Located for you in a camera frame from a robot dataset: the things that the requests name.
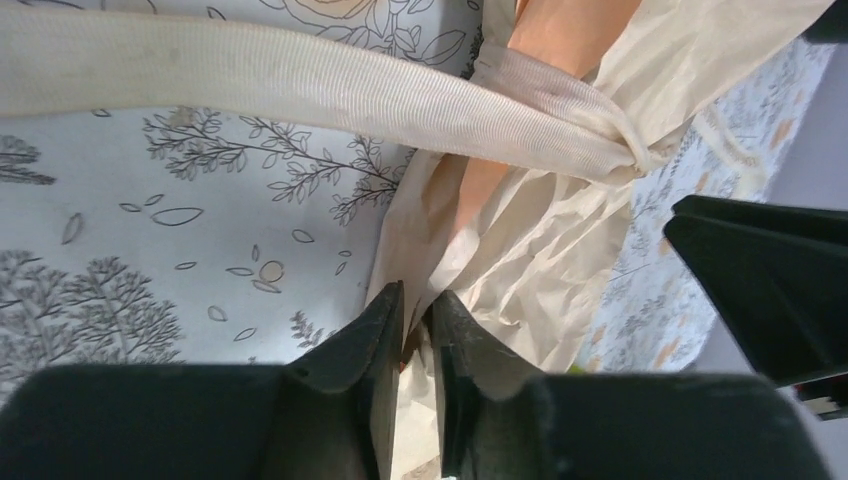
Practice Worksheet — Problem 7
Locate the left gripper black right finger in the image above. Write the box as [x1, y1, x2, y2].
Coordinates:
[425, 291, 543, 479]

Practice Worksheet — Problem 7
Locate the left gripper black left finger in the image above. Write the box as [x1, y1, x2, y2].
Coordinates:
[258, 282, 404, 479]

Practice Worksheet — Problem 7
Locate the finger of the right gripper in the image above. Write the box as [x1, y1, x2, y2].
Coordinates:
[663, 195, 847, 386]

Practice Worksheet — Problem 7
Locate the colourful flower bouquet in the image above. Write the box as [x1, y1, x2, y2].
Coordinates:
[368, 1, 831, 479]

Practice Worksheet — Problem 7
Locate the cream ribbon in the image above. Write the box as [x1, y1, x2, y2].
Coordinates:
[1, 4, 662, 184]

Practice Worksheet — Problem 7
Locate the floral patterned table mat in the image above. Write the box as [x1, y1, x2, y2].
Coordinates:
[0, 0, 836, 405]

